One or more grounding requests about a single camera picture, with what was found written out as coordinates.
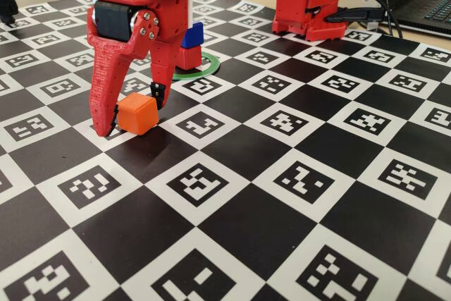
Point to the blue cube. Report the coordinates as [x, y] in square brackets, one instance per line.
[194, 36]

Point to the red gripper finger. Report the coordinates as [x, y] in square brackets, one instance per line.
[165, 61]
[105, 82]

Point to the black plastic stand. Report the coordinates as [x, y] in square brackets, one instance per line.
[7, 1]

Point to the black power adapter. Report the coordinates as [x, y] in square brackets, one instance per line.
[356, 15]

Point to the red robot arm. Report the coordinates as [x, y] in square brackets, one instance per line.
[299, 5]

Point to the black white marker mat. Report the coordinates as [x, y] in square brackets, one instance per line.
[246, 227]

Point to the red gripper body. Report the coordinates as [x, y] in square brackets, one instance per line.
[168, 20]

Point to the red cube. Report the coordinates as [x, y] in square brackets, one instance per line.
[190, 58]

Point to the orange cube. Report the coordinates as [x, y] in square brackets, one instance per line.
[139, 114]

